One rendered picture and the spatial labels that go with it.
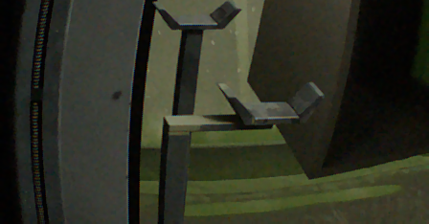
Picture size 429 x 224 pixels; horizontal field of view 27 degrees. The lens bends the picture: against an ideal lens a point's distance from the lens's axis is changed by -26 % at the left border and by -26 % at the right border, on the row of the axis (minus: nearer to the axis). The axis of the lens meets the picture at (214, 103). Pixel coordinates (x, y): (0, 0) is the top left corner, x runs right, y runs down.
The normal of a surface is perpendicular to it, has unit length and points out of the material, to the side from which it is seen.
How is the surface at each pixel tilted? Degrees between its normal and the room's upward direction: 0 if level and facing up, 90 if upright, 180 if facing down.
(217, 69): 57
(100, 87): 90
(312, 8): 90
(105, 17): 90
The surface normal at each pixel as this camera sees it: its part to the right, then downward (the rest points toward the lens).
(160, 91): 0.31, -0.17
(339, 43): -0.92, 0.06
